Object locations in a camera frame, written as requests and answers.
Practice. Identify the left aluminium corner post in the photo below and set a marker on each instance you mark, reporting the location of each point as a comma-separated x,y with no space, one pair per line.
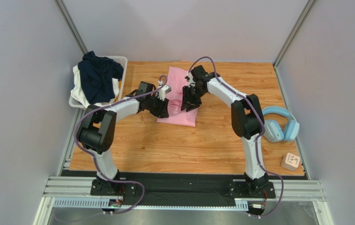
71,25

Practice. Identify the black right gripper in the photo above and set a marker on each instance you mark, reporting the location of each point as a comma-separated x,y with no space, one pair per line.
191,93

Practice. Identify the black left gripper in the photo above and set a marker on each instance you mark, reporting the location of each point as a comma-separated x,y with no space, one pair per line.
162,111

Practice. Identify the small pink cube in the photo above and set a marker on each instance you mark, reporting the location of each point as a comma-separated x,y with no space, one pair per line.
290,162

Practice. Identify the pink t shirt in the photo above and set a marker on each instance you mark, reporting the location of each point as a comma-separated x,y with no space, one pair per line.
177,80

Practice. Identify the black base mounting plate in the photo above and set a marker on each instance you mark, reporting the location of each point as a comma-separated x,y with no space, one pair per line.
171,189

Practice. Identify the aluminium frame rail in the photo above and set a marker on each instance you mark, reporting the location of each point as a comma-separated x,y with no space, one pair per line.
300,201

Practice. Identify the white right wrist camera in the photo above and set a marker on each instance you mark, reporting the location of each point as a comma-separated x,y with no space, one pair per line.
189,78

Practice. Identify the navy blue t shirt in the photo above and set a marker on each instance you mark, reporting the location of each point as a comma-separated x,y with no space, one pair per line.
96,74

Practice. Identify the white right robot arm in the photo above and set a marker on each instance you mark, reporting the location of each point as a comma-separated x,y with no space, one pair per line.
246,119

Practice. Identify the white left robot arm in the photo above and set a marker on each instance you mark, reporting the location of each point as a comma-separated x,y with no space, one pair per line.
95,132

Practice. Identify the white t shirt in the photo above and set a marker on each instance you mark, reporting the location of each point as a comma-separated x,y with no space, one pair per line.
77,97

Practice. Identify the right aluminium corner post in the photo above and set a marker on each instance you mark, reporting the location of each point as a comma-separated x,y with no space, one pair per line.
294,32

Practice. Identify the aluminium corner post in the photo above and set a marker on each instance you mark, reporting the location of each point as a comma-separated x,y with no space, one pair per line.
294,32
71,25

